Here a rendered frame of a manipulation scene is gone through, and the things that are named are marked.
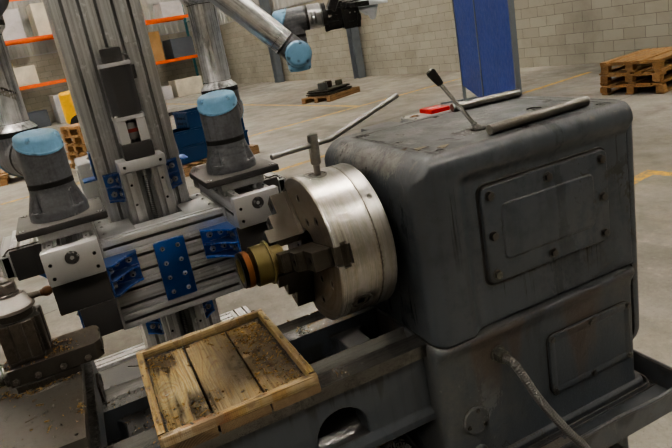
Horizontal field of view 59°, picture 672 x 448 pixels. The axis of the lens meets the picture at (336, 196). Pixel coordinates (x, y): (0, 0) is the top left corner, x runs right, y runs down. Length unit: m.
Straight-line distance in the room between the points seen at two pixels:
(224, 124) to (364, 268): 0.78
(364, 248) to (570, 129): 0.50
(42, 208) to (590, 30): 11.57
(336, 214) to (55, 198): 0.85
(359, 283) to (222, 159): 0.75
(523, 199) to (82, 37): 1.29
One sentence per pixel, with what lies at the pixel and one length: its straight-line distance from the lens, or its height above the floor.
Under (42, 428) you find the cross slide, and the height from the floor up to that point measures 0.97.
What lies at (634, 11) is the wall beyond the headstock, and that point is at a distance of 12.10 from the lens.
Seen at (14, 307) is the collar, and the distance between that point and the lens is 1.25.
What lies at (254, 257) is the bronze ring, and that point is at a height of 1.11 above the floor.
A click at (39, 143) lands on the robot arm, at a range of 1.70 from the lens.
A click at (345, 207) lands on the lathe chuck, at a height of 1.18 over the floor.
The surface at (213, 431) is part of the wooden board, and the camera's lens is 1.14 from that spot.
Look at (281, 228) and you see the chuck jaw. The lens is 1.25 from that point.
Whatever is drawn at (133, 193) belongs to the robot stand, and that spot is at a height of 1.16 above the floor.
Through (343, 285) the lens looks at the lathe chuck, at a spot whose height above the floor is 1.05.
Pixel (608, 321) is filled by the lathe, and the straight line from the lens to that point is 1.54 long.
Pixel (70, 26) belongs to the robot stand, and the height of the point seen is 1.65.
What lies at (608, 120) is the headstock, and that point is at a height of 1.23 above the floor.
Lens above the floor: 1.52
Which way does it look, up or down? 16 degrees down
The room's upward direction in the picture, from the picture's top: 10 degrees counter-clockwise
